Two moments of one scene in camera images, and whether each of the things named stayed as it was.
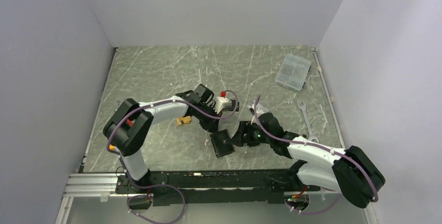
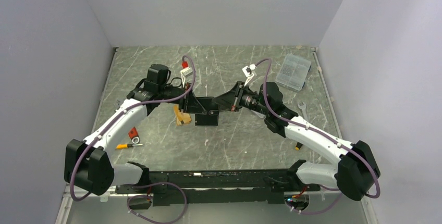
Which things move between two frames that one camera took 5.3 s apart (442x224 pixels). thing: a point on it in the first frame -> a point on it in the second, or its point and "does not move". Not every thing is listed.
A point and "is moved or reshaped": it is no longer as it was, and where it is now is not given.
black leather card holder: [221, 149] is moved or reshaped
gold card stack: [186, 120] does not move
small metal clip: [117, 103] does not move
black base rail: [182, 188] does not move
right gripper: [241, 131] -> [231, 100]
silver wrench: [311, 137] does not move
